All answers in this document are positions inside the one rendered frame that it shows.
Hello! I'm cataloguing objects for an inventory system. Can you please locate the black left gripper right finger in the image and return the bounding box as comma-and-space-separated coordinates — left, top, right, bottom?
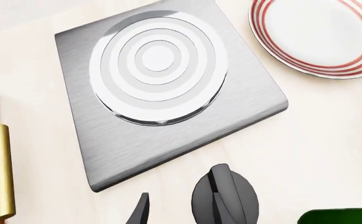
212, 192, 239, 224

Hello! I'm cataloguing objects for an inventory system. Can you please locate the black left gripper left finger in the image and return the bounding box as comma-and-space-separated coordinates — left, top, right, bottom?
125, 192, 151, 224

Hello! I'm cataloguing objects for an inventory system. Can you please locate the round black stove knob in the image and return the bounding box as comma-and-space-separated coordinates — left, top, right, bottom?
191, 163, 260, 224

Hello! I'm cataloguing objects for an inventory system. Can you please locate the flat grey stove plate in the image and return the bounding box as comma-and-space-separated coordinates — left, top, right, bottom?
54, 0, 290, 194

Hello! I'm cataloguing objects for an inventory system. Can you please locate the dark green glossy object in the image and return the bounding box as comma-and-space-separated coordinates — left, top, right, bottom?
297, 207, 362, 224

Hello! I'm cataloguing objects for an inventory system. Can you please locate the white plate with red rings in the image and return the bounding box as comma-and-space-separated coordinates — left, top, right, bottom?
248, 0, 362, 80

